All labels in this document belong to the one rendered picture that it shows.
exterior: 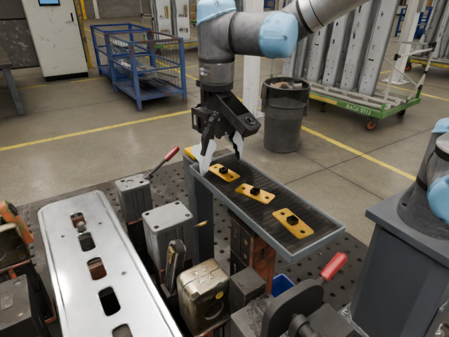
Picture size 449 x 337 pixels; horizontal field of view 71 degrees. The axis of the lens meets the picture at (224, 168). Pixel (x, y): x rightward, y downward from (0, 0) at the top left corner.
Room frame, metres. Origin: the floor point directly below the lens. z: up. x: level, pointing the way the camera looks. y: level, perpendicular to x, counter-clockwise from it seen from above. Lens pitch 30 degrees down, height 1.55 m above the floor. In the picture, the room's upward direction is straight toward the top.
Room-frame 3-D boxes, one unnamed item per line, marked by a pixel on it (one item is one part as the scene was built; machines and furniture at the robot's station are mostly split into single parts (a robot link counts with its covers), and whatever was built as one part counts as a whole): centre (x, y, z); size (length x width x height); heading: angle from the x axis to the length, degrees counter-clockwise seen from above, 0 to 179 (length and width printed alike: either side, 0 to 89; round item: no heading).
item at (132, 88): (5.10, 1.25, 0.47); 1.20 x 0.80 x 0.95; 34
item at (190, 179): (0.78, 0.07, 0.92); 0.08 x 0.08 x 0.44; 33
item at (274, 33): (0.64, -0.08, 1.47); 0.11 x 0.11 x 0.08; 62
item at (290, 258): (0.57, -0.07, 1.16); 0.37 x 0.14 x 0.02; 33
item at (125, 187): (0.78, 0.27, 0.88); 0.11 x 0.10 x 0.36; 123
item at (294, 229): (0.47, -0.13, 1.17); 0.08 x 0.04 x 0.01; 28
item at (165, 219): (0.56, 0.13, 0.90); 0.13 x 0.10 x 0.41; 123
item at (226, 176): (0.66, 0.00, 1.17); 0.08 x 0.04 x 0.01; 41
